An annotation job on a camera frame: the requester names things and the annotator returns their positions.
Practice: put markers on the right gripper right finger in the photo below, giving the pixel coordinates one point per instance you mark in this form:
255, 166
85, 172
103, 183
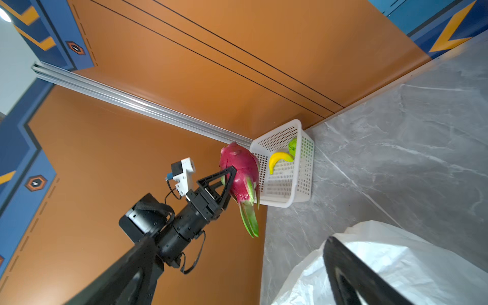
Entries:
351, 280

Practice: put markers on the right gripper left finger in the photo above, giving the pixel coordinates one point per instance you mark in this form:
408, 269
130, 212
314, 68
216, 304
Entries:
132, 279

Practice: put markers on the red dragon fruit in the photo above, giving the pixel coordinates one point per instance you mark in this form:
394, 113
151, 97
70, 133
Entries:
245, 188

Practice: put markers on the yellow banana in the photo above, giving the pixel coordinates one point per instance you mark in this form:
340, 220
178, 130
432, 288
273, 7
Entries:
276, 157

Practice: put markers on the white plastic bag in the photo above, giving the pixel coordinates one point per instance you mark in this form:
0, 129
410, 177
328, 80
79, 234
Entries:
422, 272

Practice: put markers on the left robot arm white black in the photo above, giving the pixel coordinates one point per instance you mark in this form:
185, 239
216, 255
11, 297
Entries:
173, 232

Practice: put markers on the green apple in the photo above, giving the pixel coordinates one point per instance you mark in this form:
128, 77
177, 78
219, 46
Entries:
292, 147

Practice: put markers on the white plastic basket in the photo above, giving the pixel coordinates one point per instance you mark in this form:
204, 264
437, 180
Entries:
291, 182

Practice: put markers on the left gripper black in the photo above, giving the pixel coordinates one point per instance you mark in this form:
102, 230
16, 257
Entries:
213, 195

